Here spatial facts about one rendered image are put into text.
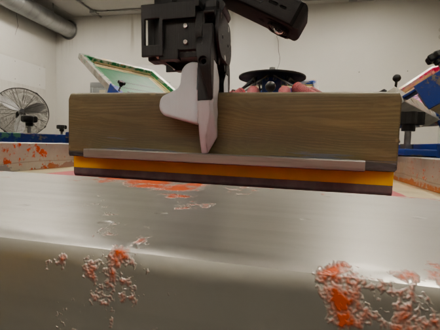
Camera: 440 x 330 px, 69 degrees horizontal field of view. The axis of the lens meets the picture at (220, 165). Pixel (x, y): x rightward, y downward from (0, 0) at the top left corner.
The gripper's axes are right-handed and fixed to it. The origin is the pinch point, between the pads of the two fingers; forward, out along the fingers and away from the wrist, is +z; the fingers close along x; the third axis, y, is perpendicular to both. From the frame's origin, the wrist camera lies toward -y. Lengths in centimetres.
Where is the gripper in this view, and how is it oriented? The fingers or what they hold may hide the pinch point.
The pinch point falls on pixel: (217, 141)
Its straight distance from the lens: 35.2
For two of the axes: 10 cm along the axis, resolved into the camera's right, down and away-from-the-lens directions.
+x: -2.1, 0.5, -9.8
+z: 0.0, 10.0, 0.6
